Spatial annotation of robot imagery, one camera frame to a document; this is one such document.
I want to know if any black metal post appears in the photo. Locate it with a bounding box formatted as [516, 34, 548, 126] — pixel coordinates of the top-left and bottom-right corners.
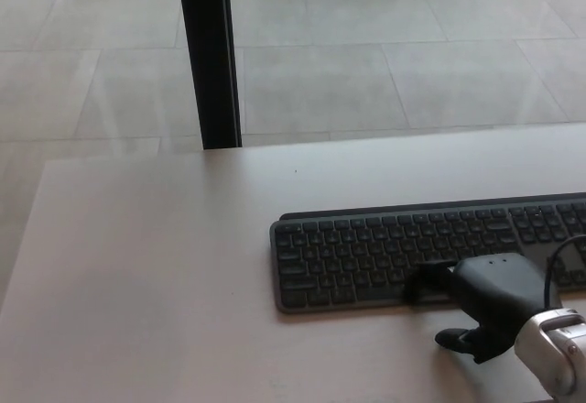
[175, 0, 244, 151]

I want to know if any black wireless keyboard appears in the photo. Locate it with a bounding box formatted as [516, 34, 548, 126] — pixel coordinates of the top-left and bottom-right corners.
[268, 191, 586, 315]

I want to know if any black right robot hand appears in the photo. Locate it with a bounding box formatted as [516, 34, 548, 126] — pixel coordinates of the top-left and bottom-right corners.
[401, 252, 563, 365]

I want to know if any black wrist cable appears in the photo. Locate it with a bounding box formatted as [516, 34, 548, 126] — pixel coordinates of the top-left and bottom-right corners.
[542, 234, 586, 311]

